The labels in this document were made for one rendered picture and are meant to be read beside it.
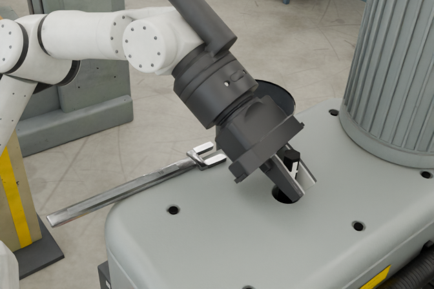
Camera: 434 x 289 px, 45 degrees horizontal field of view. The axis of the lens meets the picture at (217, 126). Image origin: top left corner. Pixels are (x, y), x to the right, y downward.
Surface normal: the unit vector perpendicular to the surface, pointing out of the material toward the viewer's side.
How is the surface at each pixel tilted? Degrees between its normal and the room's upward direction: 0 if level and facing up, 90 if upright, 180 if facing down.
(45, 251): 0
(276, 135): 30
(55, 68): 94
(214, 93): 56
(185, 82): 78
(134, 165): 0
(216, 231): 0
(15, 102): 95
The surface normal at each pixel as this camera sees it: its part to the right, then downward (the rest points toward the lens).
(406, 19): -0.76, 0.37
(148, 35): -0.51, 0.33
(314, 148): 0.05, -0.78
